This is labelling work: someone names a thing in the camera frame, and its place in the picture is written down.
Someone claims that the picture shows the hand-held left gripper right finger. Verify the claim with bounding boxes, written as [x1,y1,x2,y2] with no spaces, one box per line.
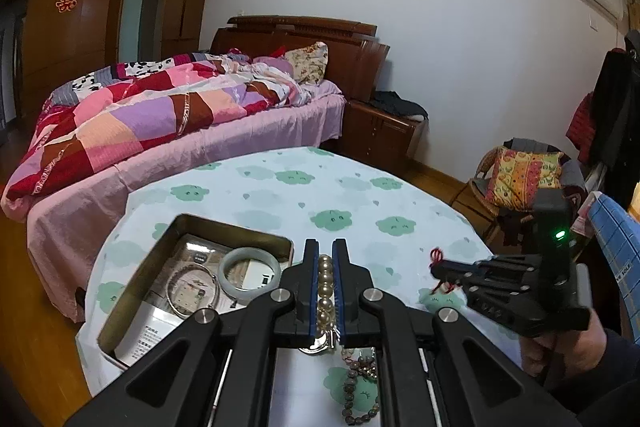
[332,238,582,427]

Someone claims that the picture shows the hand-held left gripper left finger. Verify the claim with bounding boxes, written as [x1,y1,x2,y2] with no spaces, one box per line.
[65,238,321,427]

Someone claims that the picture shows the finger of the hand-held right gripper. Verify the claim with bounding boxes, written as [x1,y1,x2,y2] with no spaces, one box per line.
[440,278,592,339]
[431,255,541,284]

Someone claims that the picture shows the large pearl bracelet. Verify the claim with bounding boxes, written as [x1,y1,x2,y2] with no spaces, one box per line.
[318,255,345,344]

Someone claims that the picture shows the red string ornament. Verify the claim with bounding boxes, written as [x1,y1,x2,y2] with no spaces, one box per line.
[428,248,464,296]

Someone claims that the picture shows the dark beaded necklace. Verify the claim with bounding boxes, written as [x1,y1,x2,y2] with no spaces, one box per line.
[341,347,382,427]

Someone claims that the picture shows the metal tin box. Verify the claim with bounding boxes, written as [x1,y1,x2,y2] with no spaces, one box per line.
[96,213,295,368]

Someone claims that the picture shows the person's right forearm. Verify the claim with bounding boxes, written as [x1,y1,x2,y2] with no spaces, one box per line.
[545,327,640,427]

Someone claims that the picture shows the person's right hand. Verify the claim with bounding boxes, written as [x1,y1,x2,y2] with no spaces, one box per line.
[517,307,609,389]

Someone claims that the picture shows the colourful patterned cushion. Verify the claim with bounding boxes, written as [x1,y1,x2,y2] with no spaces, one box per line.
[485,145,565,212]

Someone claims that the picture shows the blue checked cloth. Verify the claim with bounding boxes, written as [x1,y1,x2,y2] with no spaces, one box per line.
[587,191,640,344]

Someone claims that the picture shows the wicker chair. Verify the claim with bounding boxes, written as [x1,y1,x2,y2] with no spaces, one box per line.
[452,138,587,249]

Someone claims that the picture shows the pale jade bangle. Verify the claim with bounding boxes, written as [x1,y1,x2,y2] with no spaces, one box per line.
[220,247,282,303]

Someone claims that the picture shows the hanging red garment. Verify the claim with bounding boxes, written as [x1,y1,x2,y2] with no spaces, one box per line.
[566,91,597,164]

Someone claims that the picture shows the hanging dark coat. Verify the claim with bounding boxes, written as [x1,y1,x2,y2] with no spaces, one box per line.
[590,49,640,208]

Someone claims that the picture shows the silver bangle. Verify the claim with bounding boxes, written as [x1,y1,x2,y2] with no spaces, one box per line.
[166,263,221,321]

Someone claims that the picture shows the wooden nightstand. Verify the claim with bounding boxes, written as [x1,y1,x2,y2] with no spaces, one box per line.
[340,99,429,168]

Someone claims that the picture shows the bed with pink sheet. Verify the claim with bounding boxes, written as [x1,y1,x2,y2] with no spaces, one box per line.
[0,79,348,324]

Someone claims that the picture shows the paper leaflets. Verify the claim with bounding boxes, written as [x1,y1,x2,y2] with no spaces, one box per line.
[114,233,277,366]

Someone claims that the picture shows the dark folded clothes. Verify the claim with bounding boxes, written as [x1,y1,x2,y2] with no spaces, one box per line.
[370,90,430,118]

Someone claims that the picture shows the floral pillow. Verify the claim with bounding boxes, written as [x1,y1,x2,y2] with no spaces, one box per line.
[283,41,330,86]

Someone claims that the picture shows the wooden headboard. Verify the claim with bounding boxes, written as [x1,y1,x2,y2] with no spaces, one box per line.
[210,15,392,104]

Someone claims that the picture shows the patchwork quilt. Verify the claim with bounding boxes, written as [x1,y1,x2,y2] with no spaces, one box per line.
[2,51,322,208]

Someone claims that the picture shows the wooden wardrobe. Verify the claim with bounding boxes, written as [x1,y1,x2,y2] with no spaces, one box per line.
[0,0,224,134]

